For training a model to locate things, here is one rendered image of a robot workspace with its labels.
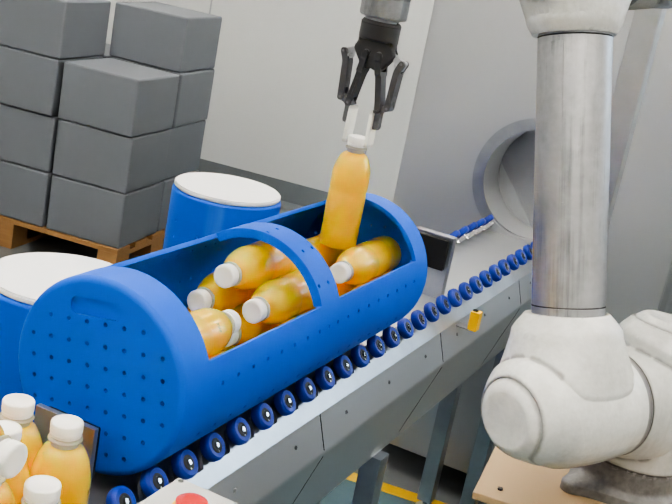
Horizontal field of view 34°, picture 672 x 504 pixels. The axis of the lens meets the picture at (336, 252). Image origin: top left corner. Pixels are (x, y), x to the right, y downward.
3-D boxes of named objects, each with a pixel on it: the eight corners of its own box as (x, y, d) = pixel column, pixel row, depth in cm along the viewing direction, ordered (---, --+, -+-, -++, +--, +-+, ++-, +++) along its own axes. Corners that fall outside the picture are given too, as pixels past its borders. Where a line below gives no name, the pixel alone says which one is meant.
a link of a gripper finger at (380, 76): (381, 52, 208) (388, 52, 208) (380, 112, 210) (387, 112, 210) (373, 52, 205) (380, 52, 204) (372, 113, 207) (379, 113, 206)
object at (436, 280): (443, 297, 269) (457, 237, 265) (437, 301, 266) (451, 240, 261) (406, 285, 273) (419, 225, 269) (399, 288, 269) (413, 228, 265)
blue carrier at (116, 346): (424, 338, 226) (433, 200, 220) (182, 498, 149) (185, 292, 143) (300, 316, 238) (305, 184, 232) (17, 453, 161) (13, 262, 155)
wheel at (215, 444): (221, 426, 168) (211, 430, 169) (204, 434, 164) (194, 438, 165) (231, 454, 168) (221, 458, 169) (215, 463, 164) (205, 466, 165)
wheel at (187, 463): (193, 443, 162) (183, 446, 163) (175, 451, 158) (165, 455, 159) (204, 472, 161) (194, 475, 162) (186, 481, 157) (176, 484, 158)
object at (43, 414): (94, 507, 151) (106, 424, 148) (83, 513, 149) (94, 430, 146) (37, 480, 155) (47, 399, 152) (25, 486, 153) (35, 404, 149)
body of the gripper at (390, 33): (410, 24, 207) (400, 73, 209) (370, 15, 210) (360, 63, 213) (395, 24, 200) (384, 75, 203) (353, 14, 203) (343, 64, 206)
